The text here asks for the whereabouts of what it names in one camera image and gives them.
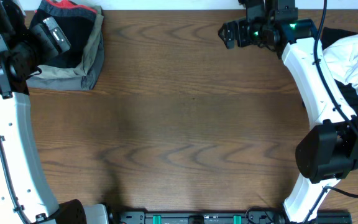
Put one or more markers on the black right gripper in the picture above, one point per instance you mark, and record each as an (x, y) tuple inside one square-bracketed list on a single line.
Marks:
[(240, 27)]

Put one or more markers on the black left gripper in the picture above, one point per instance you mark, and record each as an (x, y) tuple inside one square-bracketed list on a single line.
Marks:
[(49, 50)]

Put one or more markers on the black leggings red waistband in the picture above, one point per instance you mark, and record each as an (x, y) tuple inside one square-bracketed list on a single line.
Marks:
[(76, 22)]

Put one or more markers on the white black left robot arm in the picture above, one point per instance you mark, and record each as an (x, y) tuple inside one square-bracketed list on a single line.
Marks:
[(25, 196)]

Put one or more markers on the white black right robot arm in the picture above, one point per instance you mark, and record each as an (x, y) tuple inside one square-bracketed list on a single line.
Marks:
[(329, 152)]

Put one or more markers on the folded khaki pants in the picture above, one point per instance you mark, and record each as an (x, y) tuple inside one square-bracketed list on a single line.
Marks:
[(89, 54)]

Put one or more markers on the white crumpled shirt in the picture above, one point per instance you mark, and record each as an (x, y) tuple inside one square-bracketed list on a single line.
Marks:
[(341, 58)]

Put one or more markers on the black garment with logo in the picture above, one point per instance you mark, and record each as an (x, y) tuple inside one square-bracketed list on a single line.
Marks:
[(330, 36)]

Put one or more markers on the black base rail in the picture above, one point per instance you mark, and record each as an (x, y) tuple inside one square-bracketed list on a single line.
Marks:
[(257, 216)]

